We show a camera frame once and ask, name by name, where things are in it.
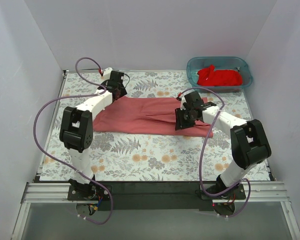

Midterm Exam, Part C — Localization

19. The pink t shirt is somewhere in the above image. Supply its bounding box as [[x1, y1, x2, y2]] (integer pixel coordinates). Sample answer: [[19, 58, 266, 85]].
[[93, 96, 213, 138]]

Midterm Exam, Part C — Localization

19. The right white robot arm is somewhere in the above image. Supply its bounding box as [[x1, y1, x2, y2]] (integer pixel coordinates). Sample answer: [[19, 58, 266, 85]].
[[175, 88, 272, 199]]

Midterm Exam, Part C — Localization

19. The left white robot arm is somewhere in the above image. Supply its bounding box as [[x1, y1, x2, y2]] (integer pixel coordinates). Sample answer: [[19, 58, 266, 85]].
[[59, 67, 127, 200]]

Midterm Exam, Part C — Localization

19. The red t shirt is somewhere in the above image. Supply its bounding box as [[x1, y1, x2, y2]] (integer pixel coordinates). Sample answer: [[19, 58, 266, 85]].
[[197, 65, 243, 87]]

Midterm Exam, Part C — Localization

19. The teal plastic bin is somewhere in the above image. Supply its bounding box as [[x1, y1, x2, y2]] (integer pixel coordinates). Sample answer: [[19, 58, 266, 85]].
[[186, 56, 253, 93]]

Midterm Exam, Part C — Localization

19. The floral table mat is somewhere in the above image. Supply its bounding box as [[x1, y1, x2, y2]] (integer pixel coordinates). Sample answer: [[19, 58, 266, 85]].
[[38, 71, 270, 182]]

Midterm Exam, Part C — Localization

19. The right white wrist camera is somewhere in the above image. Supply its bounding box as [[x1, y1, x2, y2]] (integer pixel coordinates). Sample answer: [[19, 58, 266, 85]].
[[177, 96, 187, 110]]

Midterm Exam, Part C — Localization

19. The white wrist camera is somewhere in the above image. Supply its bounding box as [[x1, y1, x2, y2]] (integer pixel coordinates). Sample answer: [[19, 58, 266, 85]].
[[177, 96, 187, 110], [101, 67, 113, 78]]

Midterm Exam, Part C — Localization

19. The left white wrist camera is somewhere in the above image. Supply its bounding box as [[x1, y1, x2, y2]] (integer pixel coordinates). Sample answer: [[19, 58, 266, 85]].
[[101, 67, 113, 78]]

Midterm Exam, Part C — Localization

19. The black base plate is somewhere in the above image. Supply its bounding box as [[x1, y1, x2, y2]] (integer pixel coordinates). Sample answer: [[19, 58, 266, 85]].
[[67, 181, 247, 212]]

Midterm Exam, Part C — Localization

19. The aluminium frame rail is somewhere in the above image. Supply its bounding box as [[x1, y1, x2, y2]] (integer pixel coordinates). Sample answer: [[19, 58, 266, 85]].
[[11, 181, 300, 240]]

